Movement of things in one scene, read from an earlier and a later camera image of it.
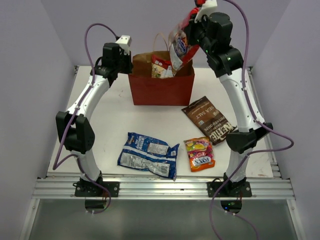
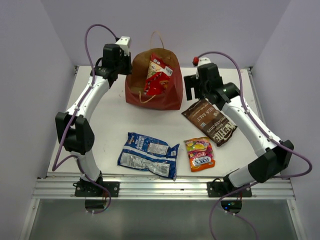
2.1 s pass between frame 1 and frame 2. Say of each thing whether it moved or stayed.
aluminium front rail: stayed
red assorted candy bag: moved
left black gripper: stayed
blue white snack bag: stayed
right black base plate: stayed
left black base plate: stayed
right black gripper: moved
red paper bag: moved
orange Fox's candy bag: stayed
